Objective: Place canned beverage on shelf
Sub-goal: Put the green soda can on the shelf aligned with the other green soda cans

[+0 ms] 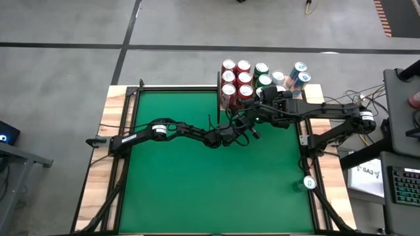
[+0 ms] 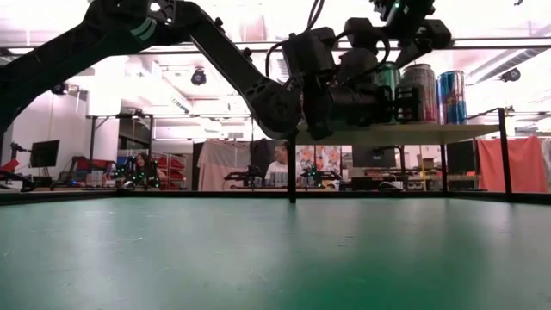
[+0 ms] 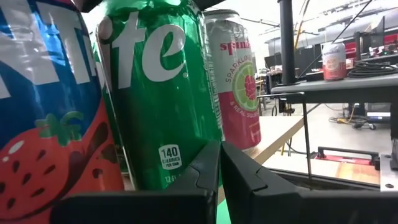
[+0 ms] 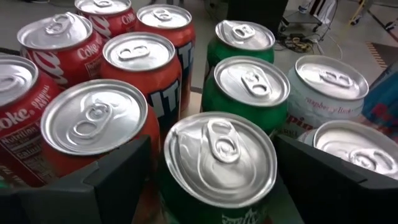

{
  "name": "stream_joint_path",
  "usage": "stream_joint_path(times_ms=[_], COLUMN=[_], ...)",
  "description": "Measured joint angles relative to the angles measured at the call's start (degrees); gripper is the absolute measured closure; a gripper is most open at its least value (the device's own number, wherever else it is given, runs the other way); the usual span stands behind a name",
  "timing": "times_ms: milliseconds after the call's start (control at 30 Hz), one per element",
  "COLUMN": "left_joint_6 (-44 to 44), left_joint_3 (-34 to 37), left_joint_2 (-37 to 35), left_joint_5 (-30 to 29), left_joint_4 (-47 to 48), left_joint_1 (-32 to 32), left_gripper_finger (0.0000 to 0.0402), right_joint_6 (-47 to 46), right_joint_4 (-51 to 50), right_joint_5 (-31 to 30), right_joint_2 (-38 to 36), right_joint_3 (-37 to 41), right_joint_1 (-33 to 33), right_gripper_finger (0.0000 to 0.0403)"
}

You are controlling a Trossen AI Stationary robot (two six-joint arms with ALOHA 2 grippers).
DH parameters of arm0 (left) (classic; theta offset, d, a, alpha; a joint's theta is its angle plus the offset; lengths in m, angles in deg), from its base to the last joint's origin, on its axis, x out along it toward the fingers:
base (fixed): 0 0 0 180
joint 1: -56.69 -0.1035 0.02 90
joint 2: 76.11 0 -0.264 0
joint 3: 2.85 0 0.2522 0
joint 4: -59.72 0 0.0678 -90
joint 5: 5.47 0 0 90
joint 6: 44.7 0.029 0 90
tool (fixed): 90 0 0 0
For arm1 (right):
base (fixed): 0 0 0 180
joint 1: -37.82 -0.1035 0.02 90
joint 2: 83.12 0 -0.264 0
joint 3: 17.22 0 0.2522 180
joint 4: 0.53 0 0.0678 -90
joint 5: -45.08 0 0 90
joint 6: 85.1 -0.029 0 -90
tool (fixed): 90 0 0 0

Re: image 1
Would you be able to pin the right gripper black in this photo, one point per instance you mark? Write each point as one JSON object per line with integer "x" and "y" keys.
{"x": 279, "y": 108}

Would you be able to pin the red Fanta can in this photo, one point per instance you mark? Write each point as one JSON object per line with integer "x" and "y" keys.
{"x": 244, "y": 78}
{"x": 243, "y": 65}

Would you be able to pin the red Coca-Cola can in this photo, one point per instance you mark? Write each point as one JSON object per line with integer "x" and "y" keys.
{"x": 228, "y": 64}

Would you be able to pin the grey side table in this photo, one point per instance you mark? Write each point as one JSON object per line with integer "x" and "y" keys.
{"x": 19, "y": 157}

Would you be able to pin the black floor mat striped edge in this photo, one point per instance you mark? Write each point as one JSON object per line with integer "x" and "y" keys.
{"x": 403, "y": 16}

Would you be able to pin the backlit keyboard coloured keys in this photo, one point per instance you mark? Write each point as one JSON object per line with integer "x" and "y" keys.
{"x": 407, "y": 187}

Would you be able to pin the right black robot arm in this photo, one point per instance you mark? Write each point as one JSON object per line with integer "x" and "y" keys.
{"x": 328, "y": 109}

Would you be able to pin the black monitor stand pole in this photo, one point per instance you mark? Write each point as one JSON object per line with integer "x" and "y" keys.
{"x": 410, "y": 70}

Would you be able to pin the green table mat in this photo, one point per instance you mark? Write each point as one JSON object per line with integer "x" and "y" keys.
{"x": 203, "y": 183}

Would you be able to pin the wooden shelf black metal frame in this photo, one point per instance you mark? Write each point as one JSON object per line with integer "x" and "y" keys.
{"x": 218, "y": 78}

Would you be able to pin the dark device blue light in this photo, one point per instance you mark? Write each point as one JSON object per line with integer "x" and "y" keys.
{"x": 8, "y": 132}

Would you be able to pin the white SA3 labelled box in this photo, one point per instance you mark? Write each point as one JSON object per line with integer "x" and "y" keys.
{"x": 365, "y": 180}

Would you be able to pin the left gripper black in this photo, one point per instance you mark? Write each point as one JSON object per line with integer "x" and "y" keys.
{"x": 239, "y": 131}

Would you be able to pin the grey desk with red item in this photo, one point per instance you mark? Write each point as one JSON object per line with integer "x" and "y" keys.
{"x": 400, "y": 114}

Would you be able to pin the grey desk with backlit keyboard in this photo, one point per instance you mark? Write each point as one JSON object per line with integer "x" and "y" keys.
{"x": 387, "y": 213}

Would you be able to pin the black metal rig frame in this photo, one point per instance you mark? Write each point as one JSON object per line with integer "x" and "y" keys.
{"x": 105, "y": 209}

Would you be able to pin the small red desk item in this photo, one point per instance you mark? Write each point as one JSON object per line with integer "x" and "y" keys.
{"x": 416, "y": 100}

